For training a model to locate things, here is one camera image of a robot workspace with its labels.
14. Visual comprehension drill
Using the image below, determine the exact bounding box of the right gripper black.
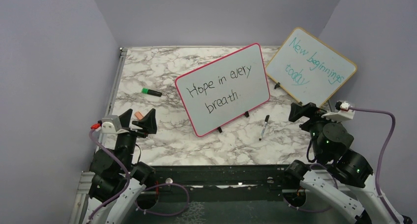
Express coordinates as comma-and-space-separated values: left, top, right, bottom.
289, 101, 343, 160

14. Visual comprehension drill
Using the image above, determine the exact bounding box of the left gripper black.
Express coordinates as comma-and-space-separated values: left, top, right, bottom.
116, 108, 157, 171

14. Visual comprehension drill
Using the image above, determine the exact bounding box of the white whiteboard marker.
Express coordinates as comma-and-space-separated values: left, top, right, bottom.
259, 122, 268, 141

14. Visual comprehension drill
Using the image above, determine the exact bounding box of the red framed whiteboard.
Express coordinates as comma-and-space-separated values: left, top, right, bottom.
175, 43, 270, 137

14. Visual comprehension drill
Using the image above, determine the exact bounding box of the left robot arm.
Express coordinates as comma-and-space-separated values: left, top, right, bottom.
83, 109, 157, 224

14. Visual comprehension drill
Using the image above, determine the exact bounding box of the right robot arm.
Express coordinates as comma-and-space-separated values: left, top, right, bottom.
284, 101, 413, 224

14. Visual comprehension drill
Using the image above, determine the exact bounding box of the yellow framed whiteboard with writing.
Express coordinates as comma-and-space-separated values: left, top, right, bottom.
266, 28, 357, 106

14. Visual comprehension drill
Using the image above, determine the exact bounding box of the orange marker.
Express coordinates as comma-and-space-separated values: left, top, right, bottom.
134, 111, 144, 120

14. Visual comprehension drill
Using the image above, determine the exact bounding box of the green and black highlighter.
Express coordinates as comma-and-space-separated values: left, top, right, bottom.
141, 88, 162, 97

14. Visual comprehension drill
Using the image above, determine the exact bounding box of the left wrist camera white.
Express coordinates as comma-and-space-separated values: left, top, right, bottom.
90, 115, 122, 134

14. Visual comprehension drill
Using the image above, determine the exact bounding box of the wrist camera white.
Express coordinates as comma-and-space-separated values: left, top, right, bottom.
321, 101, 355, 123
90, 115, 122, 134

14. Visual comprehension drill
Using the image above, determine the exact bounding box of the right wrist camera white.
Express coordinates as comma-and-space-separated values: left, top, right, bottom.
321, 101, 355, 123

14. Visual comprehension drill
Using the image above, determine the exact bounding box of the aluminium frame left rail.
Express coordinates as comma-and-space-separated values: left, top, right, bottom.
94, 47, 128, 146

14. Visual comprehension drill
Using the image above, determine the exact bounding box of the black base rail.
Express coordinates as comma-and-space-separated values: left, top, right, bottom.
89, 162, 327, 204

